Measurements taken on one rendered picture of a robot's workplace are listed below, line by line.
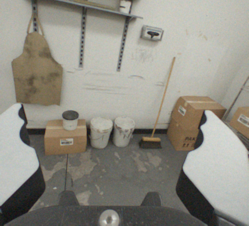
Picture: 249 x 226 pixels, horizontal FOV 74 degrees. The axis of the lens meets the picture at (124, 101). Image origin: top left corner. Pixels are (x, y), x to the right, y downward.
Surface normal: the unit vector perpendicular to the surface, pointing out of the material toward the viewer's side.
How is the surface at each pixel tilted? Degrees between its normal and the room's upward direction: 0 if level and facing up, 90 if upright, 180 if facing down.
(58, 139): 89
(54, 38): 90
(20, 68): 88
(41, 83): 89
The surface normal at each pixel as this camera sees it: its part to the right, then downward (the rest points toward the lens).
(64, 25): 0.23, 0.50
